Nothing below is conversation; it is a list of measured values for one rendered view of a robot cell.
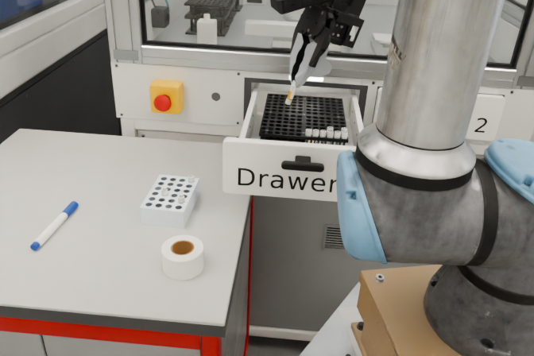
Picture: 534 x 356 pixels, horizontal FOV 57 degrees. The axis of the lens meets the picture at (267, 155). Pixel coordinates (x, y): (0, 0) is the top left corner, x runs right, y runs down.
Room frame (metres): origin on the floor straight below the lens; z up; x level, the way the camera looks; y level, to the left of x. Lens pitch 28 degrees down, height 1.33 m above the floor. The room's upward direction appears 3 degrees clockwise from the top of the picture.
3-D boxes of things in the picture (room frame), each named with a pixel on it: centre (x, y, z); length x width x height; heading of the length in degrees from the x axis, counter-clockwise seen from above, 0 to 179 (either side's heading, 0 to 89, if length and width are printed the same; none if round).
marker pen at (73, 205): (0.73, 0.38, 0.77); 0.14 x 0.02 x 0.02; 171
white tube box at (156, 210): (0.81, 0.18, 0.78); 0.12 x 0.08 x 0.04; 175
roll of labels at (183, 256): (0.64, 0.13, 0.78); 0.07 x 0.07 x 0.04
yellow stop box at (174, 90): (1.11, 0.25, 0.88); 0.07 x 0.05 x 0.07; 87
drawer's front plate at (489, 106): (1.09, -0.40, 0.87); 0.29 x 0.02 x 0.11; 87
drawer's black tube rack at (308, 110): (0.99, -0.08, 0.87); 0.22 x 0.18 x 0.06; 177
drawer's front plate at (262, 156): (0.79, -0.06, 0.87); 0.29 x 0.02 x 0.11; 87
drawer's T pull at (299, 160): (0.76, -0.06, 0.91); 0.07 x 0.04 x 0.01; 87
